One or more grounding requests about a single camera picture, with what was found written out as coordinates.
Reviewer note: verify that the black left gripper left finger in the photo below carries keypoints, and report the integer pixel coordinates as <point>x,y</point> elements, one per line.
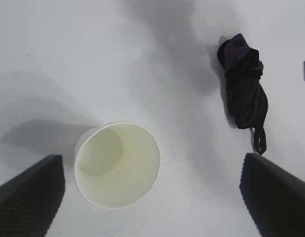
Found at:
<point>29,197</point>

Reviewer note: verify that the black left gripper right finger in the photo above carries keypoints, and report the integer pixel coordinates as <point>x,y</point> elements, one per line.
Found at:
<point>278,197</point>

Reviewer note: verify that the purple and black cloth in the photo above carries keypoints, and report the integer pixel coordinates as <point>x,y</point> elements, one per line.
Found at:
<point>243,86</point>

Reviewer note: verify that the white paper cup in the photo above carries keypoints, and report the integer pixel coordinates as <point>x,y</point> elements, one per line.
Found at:
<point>118,163</point>

